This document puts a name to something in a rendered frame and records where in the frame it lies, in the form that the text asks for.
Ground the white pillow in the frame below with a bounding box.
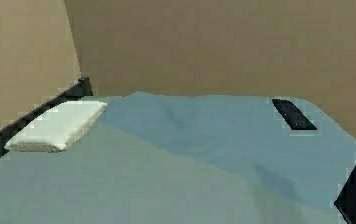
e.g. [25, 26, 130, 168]
[4, 100, 108, 153]

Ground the blue bed with black frame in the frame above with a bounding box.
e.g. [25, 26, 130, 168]
[0, 76, 356, 224]

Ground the black remote control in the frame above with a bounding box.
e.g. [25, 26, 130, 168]
[271, 98, 318, 131]

